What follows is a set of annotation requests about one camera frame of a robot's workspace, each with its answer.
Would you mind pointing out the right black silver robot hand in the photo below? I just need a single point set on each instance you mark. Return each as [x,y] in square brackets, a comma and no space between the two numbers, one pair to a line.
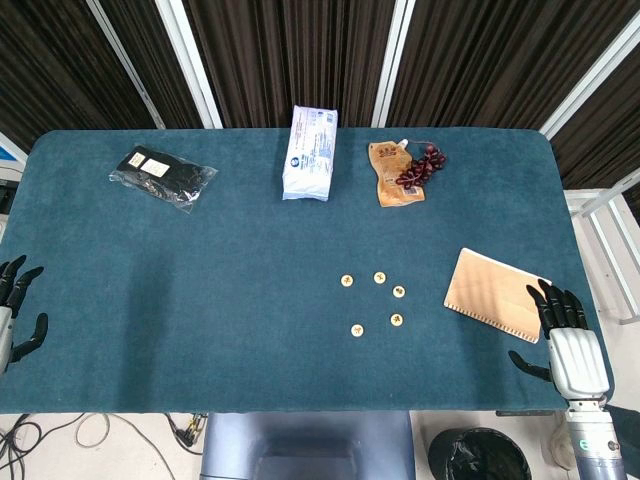
[577,360]

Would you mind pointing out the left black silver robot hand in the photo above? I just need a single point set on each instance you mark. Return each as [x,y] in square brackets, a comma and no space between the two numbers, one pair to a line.
[15,290]

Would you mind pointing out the round wooden chess piece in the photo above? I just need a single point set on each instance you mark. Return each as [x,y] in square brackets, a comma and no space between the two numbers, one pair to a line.
[357,330]
[397,319]
[398,291]
[379,277]
[347,280]

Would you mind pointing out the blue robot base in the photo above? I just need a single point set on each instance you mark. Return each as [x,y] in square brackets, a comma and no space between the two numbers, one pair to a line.
[305,445]

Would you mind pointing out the brown spiral notebook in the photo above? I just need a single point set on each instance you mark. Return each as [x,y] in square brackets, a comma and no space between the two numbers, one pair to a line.
[490,292]

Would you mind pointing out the white blue side panel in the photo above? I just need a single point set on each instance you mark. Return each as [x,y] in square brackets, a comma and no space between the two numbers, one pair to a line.
[10,152]

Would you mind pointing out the black trash bin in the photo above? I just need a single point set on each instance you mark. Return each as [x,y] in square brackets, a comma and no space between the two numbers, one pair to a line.
[475,457]

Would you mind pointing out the white metal rack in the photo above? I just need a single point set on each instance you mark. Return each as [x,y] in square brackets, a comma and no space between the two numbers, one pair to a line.
[582,197]

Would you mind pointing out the black garment in plastic bag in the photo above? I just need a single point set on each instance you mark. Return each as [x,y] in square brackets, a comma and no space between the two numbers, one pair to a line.
[170,177]

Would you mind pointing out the teal table cloth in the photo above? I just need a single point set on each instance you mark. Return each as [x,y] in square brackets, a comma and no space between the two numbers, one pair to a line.
[250,300]

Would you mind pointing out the purple grape bunch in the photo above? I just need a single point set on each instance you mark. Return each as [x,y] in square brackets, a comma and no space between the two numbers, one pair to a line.
[422,167]

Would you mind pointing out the orange spout pouch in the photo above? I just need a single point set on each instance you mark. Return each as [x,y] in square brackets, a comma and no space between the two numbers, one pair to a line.
[390,170]

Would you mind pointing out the white blue tissue pack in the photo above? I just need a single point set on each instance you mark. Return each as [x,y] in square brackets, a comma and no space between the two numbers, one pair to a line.
[310,160]

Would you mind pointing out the dark brown pleated curtain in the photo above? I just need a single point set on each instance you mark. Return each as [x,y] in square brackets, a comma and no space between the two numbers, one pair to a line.
[300,50]

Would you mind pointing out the white frame post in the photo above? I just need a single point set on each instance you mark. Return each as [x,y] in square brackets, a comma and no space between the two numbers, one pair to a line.
[395,60]
[125,60]
[590,82]
[192,60]

